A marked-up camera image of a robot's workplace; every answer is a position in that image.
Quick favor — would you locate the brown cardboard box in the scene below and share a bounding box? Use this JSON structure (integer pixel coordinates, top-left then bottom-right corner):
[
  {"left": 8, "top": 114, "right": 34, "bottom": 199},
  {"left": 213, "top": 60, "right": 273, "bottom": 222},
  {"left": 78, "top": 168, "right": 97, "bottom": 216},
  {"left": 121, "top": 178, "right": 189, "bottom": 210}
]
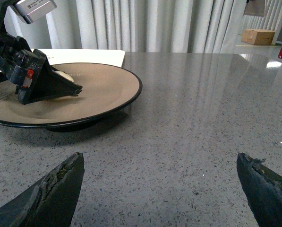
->
[{"left": 241, "top": 29, "right": 275, "bottom": 45}]

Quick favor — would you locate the white rectangular tray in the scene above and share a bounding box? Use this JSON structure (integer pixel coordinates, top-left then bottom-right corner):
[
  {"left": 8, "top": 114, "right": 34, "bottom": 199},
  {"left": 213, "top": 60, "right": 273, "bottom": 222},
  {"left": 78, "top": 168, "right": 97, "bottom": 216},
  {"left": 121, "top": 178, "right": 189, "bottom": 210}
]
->
[{"left": 40, "top": 49, "right": 125, "bottom": 67}]

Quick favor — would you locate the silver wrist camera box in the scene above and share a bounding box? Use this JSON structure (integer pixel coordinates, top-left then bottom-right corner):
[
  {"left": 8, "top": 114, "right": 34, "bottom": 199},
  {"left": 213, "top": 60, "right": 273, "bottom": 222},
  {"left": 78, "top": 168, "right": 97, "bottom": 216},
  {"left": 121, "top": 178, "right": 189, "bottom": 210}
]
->
[{"left": 11, "top": 0, "right": 57, "bottom": 24}]

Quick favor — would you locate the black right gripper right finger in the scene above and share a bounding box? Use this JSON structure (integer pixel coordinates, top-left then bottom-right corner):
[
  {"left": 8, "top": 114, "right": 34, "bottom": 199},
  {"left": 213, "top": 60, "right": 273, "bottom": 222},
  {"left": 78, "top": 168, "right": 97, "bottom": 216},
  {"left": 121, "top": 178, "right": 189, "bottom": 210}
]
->
[{"left": 237, "top": 153, "right": 282, "bottom": 227}]

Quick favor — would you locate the beige plate with black rim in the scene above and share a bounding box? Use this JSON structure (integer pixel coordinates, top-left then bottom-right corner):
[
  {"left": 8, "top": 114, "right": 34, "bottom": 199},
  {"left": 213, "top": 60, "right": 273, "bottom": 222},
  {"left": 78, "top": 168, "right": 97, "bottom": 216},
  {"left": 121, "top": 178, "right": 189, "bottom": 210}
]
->
[{"left": 0, "top": 63, "right": 142, "bottom": 131}]

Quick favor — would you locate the white steamed bun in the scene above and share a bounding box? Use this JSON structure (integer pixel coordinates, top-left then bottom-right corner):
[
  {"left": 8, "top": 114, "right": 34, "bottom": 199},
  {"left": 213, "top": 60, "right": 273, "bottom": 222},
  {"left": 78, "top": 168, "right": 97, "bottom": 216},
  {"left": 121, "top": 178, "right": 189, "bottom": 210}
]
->
[{"left": 55, "top": 71, "right": 74, "bottom": 82}]

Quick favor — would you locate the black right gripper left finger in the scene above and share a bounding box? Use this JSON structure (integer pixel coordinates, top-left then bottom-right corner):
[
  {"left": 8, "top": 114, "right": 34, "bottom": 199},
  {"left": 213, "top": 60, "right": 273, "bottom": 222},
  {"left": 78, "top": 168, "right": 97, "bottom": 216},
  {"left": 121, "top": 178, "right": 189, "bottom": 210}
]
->
[{"left": 0, "top": 152, "right": 84, "bottom": 227}]

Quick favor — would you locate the grey curtain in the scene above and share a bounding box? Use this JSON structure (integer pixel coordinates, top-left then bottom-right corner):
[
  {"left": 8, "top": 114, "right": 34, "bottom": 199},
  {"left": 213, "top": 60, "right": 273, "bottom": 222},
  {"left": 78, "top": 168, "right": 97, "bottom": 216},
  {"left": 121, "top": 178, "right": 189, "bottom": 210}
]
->
[{"left": 3, "top": 0, "right": 282, "bottom": 53}]

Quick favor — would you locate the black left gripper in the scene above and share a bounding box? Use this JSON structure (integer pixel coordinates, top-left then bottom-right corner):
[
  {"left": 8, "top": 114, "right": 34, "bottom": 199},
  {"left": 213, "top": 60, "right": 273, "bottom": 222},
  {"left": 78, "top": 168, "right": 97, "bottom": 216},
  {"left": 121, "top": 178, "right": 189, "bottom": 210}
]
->
[{"left": 0, "top": 0, "right": 82, "bottom": 105}]

